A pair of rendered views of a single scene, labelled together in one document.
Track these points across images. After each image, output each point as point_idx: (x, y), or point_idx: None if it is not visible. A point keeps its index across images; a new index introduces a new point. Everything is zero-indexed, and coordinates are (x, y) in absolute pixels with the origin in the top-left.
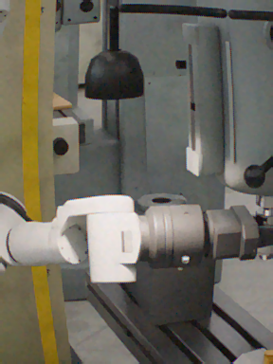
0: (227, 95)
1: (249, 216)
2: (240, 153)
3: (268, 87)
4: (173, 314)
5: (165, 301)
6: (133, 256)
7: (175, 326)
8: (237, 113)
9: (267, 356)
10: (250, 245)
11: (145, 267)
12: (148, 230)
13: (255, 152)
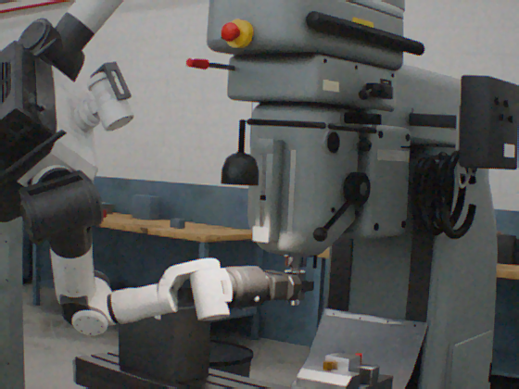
0: (287, 188)
1: (285, 273)
2: (297, 225)
3: (322, 179)
4: (185, 372)
5: (181, 361)
6: (229, 296)
7: (189, 382)
8: (297, 199)
9: (328, 364)
10: (297, 289)
11: (159, 336)
12: (234, 280)
13: (310, 222)
